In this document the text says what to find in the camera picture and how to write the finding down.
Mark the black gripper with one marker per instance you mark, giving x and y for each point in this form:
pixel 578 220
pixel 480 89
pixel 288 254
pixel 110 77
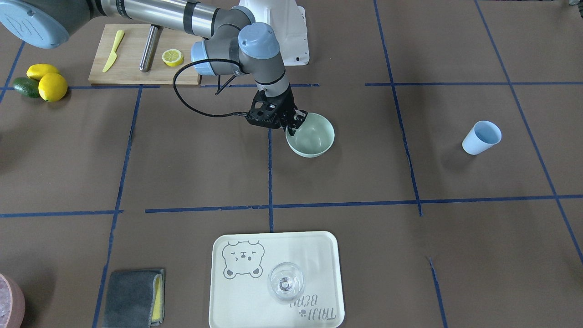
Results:
pixel 287 108

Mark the light green bowl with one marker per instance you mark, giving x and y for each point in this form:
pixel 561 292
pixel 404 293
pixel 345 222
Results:
pixel 314 137

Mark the light blue plastic cup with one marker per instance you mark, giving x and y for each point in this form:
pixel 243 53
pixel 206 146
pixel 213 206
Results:
pixel 482 136

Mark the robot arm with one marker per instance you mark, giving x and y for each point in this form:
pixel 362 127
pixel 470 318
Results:
pixel 233 42

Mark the pink bowl of ice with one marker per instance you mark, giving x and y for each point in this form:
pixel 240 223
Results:
pixel 12 303

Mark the lemon half slice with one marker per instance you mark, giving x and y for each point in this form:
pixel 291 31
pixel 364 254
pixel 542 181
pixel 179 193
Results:
pixel 172 57

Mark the clear wine glass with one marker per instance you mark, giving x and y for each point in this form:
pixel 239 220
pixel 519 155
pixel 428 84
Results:
pixel 286 282

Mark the cream bear tray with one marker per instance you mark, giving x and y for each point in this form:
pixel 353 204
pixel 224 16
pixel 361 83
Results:
pixel 239 292

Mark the wooden cutting board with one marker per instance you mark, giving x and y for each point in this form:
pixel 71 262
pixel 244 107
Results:
pixel 125 69

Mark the yellow plastic knife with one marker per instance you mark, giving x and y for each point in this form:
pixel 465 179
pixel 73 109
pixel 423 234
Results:
pixel 119 35

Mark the yellow lemon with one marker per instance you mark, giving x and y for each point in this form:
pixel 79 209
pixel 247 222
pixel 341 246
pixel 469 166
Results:
pixel 52 87
pixel 37 71

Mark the green lime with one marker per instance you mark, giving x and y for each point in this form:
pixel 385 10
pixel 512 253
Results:
pixel 26 87

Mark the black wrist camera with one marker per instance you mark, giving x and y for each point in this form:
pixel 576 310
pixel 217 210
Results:
pixel 263 115

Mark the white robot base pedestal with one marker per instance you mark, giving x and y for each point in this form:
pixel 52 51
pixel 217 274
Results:
pixel 288 21

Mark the steel cylinder handle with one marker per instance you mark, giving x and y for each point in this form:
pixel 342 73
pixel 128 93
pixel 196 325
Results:
pixel 149 48

